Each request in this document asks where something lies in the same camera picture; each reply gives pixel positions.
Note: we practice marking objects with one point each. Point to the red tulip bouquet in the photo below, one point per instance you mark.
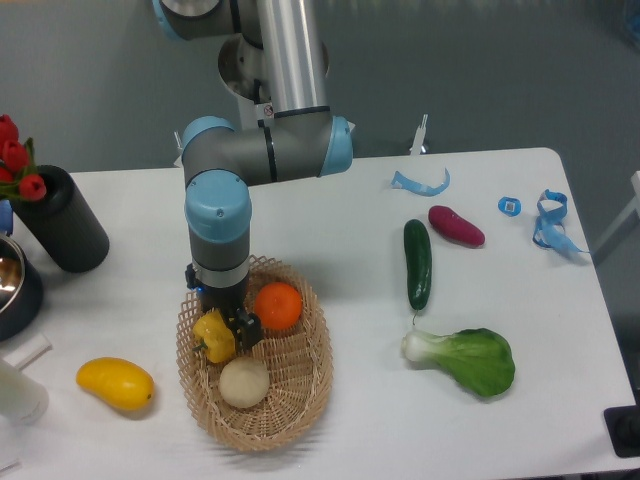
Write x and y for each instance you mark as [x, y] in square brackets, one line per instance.
[20, 179]

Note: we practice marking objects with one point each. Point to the tangled blue ribbon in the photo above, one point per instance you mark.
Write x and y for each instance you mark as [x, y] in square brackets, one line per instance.
[549, 231]

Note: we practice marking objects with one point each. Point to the orange fruit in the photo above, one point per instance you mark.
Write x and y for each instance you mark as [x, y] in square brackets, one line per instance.
[278, 305]

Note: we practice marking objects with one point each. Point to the yellow bell pepper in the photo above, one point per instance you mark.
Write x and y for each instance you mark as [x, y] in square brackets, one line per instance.
[214, 338]

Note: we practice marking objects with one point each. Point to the white paper slip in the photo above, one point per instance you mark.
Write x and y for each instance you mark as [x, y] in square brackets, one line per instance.
[27, 352]

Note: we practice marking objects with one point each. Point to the purple sweet potato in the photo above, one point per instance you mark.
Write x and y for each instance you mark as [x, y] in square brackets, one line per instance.
[454, 228]

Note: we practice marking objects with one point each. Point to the dark metal bowl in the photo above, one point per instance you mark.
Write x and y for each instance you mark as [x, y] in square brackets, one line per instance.
[21, 289]

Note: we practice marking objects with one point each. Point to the curved blue tape strip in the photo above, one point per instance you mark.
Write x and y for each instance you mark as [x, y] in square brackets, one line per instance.
[400, 181]

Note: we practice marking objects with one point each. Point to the woven wicker basket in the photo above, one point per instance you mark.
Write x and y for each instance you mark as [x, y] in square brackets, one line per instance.
[299, 361]

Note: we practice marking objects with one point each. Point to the black device at edge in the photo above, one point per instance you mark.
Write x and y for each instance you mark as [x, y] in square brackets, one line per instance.
[623, 429]

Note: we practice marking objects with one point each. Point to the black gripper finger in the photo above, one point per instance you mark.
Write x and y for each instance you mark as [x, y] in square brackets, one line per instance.
[246, 328]

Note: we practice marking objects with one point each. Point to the yellow mango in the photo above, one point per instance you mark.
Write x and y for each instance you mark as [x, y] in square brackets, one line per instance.
[119, 383]

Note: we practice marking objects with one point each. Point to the beige round bun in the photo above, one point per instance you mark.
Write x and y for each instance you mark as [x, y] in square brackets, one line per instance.
[244, 382]

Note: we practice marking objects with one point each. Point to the white plastic cylinder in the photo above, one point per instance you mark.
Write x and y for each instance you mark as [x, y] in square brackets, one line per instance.
[23, 400]

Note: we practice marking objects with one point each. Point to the green cucumber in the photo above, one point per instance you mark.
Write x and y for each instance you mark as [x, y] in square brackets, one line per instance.
[419, 263]

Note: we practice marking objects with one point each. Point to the small blue tape roll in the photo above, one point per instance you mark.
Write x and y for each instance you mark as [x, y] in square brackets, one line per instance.
[509, 206]

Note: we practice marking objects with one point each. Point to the black cylindrical vase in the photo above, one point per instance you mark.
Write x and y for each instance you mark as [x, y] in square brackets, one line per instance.
[64, 223]

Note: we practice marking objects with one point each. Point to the green bok choy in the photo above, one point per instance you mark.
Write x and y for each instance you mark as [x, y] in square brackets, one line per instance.
[479, 360]

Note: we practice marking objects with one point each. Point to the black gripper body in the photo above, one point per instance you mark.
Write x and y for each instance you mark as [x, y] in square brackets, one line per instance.
[223, 290]

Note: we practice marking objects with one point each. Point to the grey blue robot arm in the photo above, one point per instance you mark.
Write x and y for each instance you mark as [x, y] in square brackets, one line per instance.
[274, 58]

